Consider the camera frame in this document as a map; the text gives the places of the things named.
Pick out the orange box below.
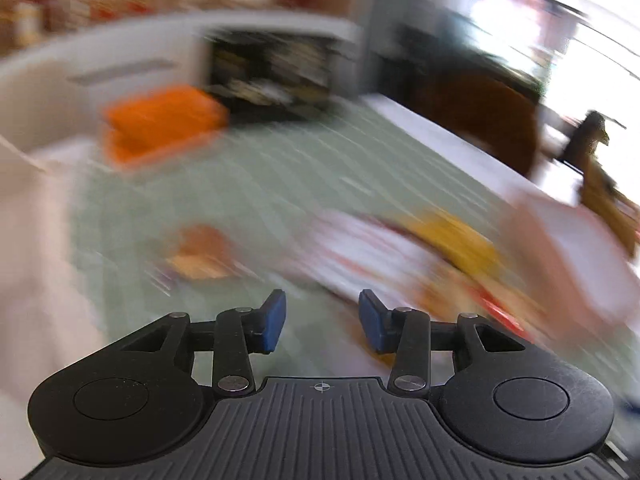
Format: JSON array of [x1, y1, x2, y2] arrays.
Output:
[[103, 84, 229, 169]]

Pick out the brown round chair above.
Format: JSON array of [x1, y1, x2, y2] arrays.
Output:
[[411, 73, 540, 178]]

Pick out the black gift box with tree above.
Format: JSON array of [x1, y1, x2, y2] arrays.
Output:
[[204, 30, 337, 124]]

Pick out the red spicy snack packet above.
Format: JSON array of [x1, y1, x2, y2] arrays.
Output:
[[418, 263, 547, 346]]

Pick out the mustard lounge chair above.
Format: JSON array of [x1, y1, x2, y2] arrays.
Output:
[[558, 110, 639, 260]]

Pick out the orange small snack packet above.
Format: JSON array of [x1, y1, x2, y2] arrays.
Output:
[[158, 223, 240, 281]]

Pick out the pink cardboard box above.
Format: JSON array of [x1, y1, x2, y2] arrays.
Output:
[[499, 193, 639, 339]]

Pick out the yellow snack packet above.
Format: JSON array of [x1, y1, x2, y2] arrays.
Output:
[[400, 209, 501, 278]]

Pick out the green checkered tablecloth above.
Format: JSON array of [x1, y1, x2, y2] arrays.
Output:
[[72, 96, 533, 377]]

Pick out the white cabinet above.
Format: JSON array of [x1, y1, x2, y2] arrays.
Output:
[[1, 10, 362, 165]]

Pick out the white red snack packet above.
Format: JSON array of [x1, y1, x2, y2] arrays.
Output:
[[280, 209, 446, 308]]

